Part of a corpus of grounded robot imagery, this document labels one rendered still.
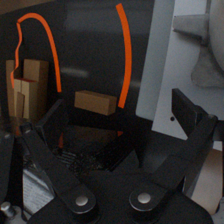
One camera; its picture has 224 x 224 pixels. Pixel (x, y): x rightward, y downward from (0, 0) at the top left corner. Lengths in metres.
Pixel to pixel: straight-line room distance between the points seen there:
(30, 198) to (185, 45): 0.82
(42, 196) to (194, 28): 0.80
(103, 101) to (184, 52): 0.97
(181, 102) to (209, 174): 1.20
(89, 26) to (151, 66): 1.12
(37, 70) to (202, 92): 1.51
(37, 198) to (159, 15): 0.81
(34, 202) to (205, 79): 0.80
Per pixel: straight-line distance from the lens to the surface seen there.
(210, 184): 1.41
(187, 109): 0.17
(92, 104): 1.29
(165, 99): 0.33
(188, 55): 0.32
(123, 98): 1.29
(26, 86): 1.66
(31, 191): 0.89
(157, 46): 0.40
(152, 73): 0.40
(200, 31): 0.28
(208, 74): 0.30
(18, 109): 1.81
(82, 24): 1.52
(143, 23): 1.27
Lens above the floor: 1.18
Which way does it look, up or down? 59 degrees down
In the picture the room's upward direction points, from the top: 113 degrees counter-clockwise
